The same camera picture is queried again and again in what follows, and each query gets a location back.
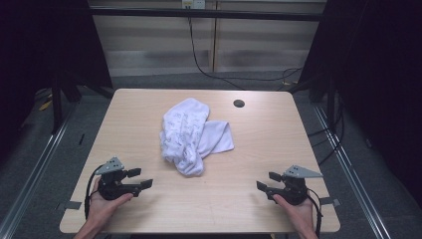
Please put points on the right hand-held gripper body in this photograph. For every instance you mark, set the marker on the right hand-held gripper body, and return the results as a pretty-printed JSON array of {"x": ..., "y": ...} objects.
[{"x": 292, "y": 192}]

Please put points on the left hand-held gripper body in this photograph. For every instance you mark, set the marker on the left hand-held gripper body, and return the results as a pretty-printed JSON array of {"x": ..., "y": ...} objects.
[{"x": 114, "y": 189}]

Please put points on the white patterned towel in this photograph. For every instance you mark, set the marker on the white patterned towel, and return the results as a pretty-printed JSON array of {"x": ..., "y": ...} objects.
[{"x": 189, "y": 136}]

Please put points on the person's right hand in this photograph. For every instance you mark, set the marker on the person's right hand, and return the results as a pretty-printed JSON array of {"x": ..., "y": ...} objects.
[{"x": 298, "y": 212}]

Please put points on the person's left hand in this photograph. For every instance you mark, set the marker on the person's left hand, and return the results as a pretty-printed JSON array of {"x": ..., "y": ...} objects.
[{"x": 104, "y": 209}]

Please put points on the grey tape strip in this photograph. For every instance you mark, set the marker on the grey tape strip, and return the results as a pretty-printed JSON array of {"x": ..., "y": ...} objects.
[
  {"x": 329, "y": 201},
  {"x": 71, "y": 205}
]

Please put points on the small black floor object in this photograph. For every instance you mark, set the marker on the small black floor object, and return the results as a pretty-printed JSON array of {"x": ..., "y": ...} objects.
[{"x": 81, "y": 139}]

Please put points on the dark round table grommet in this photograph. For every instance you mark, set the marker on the dark round table grommet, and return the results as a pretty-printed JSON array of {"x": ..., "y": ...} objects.
[{"x": 239, "y": 103}]

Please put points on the black metal stand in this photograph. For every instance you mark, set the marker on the black metal stand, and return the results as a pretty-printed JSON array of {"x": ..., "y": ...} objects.
[
  {"x": 330, "y": 106},
  {"x": 57, "y": 106}
]

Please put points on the yellow floor object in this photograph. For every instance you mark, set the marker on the yellow floor object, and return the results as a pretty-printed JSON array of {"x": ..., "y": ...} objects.
[{"x": 45, "y": 105}]

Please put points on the black curtain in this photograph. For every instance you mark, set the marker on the black curtain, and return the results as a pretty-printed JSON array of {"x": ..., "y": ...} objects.
[
  {"x": 40, "y": 49},
  {"x": 381, "y": 83}
]

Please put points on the aluminium floor rail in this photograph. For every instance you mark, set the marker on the aluminium floor rail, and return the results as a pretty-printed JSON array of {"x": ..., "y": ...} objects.
[
  {"x": 36, "y": 169},
  {"x": 351, "y": 172}
]

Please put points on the black horizontal frame bar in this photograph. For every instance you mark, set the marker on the black horizontal frame bar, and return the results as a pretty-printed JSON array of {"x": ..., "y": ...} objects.
[{"x": 205, "y": 14}]

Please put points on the white wall socket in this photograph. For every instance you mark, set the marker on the white wall socket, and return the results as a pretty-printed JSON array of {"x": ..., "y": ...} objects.
[{"x": 194, "y": 3}]

